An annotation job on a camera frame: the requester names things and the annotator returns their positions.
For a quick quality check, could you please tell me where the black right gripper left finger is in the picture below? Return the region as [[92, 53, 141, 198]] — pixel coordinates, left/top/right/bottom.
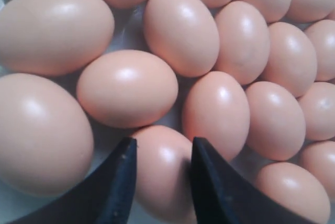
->
[[14, 137, 137, 224]]

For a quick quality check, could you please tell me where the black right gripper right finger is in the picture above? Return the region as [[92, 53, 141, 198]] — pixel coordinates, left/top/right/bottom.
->
[[192, 137, 333, 224]]

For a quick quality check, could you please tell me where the clear plastic bin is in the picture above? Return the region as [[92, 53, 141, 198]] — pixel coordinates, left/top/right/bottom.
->
[[0, 0, 335, 224]]

